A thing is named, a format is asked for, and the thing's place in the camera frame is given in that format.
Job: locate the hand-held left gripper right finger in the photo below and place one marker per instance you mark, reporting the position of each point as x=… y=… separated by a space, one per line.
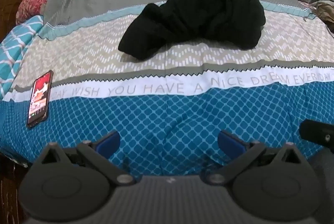
x=229 y=144

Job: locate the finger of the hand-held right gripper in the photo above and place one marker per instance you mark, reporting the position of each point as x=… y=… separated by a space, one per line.
x=317 y=134

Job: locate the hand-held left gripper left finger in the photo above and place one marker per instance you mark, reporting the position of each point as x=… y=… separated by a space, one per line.
x=108 y=144

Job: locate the black pants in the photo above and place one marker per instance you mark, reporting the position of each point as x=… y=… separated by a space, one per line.
x=198 y=17

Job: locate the blue grey patterned bedsheet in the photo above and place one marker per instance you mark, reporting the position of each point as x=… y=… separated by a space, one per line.
x=156 y=114

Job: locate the smartphone with dark case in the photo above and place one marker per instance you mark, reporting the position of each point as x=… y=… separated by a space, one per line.
x=39 y=98

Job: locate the olive crumpled cloth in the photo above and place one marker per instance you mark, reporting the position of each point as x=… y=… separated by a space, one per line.
x=325 y=9

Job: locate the teal lattice cloth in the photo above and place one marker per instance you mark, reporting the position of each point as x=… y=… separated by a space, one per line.
x=15 y=51

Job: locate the wooden bed side rail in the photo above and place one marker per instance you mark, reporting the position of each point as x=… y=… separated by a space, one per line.
x=10 y=182

